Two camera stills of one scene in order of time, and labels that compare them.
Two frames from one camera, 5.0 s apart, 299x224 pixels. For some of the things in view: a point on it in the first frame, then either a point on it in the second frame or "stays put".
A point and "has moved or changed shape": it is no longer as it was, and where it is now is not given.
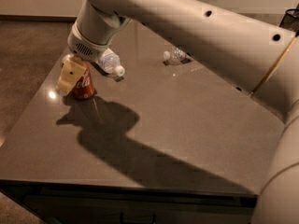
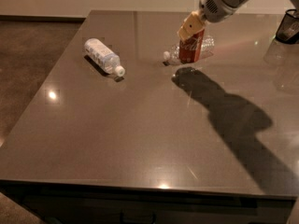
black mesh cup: (291, 19) stays put
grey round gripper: (84, 49) → (210, 7)
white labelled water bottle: (110, 63) stays put
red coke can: (85, 87) has moved or changed shape
